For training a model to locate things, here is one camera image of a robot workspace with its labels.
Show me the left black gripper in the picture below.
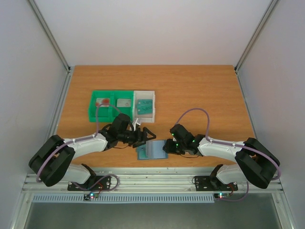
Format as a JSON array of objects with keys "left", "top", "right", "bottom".
[{"left": 118, "top": 127, "right": 157, "bottom": 148}]

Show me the teal leather card holder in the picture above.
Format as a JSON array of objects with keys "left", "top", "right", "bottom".
[{"left": 136, "top": 140, "right": 168, "bottom": 160}]

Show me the teal card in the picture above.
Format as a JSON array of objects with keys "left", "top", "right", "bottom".
[
  {"left": 136, "top": 106, "right": 153, "bottom": 115},
  {"left": 136, "top": 99, "right": 153, "bottom": 107}
]

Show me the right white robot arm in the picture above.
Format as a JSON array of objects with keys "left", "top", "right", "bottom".
[{"left": 163, "top": 124, "right": 280, "bottom": 189}]

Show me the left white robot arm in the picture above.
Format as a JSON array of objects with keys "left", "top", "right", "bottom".
[{"left": 29, "top": 113, "right": 156, "bottom": 190}]

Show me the teal card in bin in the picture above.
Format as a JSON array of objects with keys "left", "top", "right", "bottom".
[{"left": 136, "top": 99, "right": 153, "bottom": 107}]

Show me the grey white card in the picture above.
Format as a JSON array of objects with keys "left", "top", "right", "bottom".
[{"left": 116, "top": 98, "right": 132, "bottom": 108}]

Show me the white translucent bin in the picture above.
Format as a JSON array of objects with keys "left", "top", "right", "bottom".
[{"left": 132, "top": 91, "right": 155, "bottom": 123}]

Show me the left green bin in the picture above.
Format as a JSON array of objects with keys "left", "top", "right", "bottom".
[{"left": 88, "top": 90, "right": 114, "bottom": 123}]

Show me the green bin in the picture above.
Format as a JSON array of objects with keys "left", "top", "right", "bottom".
[
  {"left": 88, "top": 90, "right": 114, "bottom": 123},
  {"left": 110, "top": 90, "right": 134, "bottom": 120}
]

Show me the middle green bin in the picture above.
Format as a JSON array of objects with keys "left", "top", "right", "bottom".
[{"left": 110, "top": 90, "right": 134, "bottom": 120}]

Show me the right small circuit board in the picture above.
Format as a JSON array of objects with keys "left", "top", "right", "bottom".
[{"left": 214, "top": 192, "right": 231, "bottom": 199}]

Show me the small circuit board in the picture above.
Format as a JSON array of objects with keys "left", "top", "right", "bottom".
[
  {"left": 214, "top": 192, "right": 231, "bottom": 199},
  {"left": 83, "top": 193, "right": 99, "bottom": 201}
]

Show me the left small circuit board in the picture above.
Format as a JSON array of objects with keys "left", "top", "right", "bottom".
[{"left": 83, "top": 193, "right": 99, "bottom": 201}]

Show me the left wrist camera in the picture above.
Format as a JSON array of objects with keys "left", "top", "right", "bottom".
[{"left": 132, "top": 118, "right": 142, "bottom": 129}]

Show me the aluminium front rail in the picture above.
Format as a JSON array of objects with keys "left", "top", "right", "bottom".
[{"left": 21, "top": 167, "right": 284, "bottom": 193}]

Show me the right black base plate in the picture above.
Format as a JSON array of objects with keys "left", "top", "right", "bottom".
[{"left": 192, "top": 176, "right": 238, "bottom": 191}]

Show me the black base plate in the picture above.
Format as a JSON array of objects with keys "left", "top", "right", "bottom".
[
  {"left": 67, "top": 176, "right": 112, "bottom": 191},
  {"left": 192, "top": 176, "right": 238, "bottom": 191}
]

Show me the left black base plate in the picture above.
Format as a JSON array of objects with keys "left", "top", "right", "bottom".
[{"left": 67, "top": 176, "right": 112, "bottom": 191}]

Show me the grey slotted cable duct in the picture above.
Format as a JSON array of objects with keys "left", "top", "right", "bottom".
[{"left": 32, "top": 193, "right": 214, "bottom": 204}]

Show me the right aluminium frame post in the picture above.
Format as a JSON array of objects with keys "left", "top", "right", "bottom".
[{"left": 234, "top": 0, "right": 280, "bottom": 74}]

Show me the aluminium frame post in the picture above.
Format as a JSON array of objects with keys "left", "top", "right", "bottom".
[
  {"left": 234, "top": 0, "right": 280, "bottom": 74},
  {"left": 27, "top": 0, "right": 71, "bottom": 73}
]

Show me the left aluminium frame post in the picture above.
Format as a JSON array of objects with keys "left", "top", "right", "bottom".
[{"left": 27, "top": 0, "right": 71, "bottom": 73}]

